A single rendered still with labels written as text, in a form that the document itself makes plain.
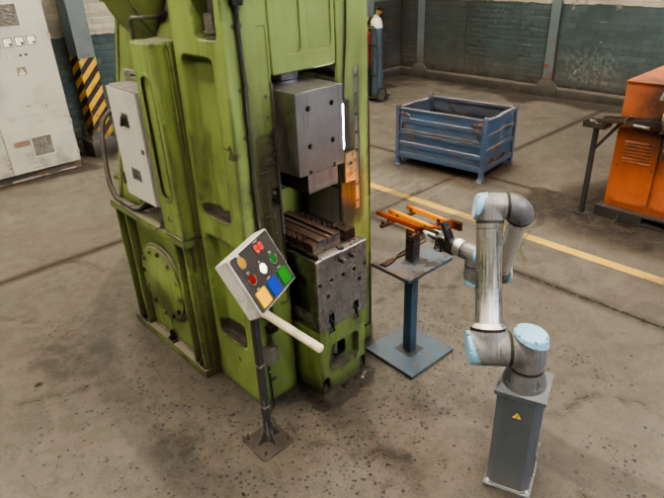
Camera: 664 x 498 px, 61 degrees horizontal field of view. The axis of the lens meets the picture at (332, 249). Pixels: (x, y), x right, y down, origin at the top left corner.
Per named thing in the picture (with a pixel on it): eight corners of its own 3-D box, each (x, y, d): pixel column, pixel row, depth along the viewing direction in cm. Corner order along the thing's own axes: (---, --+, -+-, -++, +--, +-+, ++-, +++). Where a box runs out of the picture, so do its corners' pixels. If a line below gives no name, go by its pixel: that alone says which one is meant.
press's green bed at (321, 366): (367, 369, 354) (366, 305, 332) (323, 398, 332) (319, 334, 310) (308, 332, 390) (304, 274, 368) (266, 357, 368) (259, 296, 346)
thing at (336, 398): (394, 378, 344) (394, 376, 344) (325, 430, 310) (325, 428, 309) (349, 351, 370) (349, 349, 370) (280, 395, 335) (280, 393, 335)
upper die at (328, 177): (338, 183, 290) (337, 165, 285) (308, 194, 278) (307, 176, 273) (286, 165, 317) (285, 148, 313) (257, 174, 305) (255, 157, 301)
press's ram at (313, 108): (356, 158, 293) (354, 79, 275) (299, 178, 270) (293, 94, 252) (302, 142, 321) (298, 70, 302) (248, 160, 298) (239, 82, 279)
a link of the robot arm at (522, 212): (538, 186, 237) (508, 269, 294) (507, 186, 238) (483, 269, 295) (541, 208, 231) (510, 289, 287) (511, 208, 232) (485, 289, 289)
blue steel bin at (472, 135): (514, 164, 671) (521, 103, 638) (481, 184, 619) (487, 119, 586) (428, 146, 743) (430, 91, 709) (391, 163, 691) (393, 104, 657)
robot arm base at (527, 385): (549, 373, 254) (552, 357, 250) (543, 401, 239) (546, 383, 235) (507, 363, 262) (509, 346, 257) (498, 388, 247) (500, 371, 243)
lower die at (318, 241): (340, 244, 306) (339, 229, 302) (312, 257, 294) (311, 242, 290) (290, 221, 334) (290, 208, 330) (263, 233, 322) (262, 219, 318)
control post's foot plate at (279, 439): (296, 440, 304) (295, 428, 300) (264, 463, 291) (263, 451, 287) (272, 419, 318) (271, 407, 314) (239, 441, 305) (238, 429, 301)
